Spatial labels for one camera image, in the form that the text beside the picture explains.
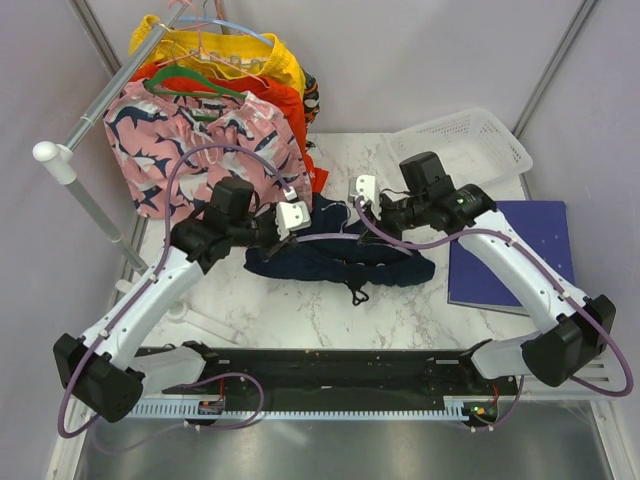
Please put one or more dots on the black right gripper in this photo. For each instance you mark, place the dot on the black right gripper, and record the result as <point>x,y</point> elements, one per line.
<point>385,199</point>

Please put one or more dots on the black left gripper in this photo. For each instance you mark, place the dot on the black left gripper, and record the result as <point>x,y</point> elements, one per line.
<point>276,245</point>

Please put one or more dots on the translucent lilac hanger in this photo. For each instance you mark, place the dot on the translucent lilac hanger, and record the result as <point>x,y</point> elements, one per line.
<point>335,236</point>

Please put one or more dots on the navy blue shorts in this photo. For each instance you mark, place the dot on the navy blue shorts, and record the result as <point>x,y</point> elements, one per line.
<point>342,262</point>

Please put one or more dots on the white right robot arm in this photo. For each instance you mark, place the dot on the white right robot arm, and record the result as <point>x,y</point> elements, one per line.
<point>571,328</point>

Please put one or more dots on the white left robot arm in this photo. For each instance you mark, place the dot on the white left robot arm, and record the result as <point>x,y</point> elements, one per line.
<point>101,368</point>

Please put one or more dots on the orange shorts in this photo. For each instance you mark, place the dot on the orange shorts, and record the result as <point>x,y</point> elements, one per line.
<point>288,101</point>

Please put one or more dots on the pink shark print shorts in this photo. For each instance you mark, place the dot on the pink shark print shorts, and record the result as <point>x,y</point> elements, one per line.
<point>171,166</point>

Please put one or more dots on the yellow shorts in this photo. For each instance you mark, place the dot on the yellow shorts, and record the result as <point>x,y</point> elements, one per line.
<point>277,63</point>

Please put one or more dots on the green hanger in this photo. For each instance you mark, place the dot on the green hanger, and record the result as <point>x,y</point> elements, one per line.
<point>177,89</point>

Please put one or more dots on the light blue hanger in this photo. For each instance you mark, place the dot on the light blue hanger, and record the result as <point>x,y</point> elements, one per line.
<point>195,23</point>

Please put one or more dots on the white plastic basket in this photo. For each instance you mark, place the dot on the white plastic basket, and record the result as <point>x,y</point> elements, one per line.
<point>474,146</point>

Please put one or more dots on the black orange patterned garment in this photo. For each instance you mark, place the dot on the black orange patterned garment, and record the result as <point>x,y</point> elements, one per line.
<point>310,99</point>

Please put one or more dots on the silver clothes rack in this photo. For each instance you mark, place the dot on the silver clothes rack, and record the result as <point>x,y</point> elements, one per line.
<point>55,158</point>

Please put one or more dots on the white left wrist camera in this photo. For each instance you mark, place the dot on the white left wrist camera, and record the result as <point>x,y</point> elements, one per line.
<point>292,214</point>

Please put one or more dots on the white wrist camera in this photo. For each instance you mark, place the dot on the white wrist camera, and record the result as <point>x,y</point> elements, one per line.
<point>364,191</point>
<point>292,214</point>

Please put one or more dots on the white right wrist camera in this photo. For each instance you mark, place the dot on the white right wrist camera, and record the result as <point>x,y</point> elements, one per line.
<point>364,191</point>

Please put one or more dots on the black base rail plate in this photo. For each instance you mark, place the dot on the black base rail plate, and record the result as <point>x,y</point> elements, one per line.
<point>257,374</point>

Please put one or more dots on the light blue cable duct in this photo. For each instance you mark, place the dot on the light blue cable duct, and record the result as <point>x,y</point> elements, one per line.
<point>292,408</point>

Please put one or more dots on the pink wire hanger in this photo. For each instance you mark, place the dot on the pink wire hanger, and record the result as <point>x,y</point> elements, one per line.
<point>211,55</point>

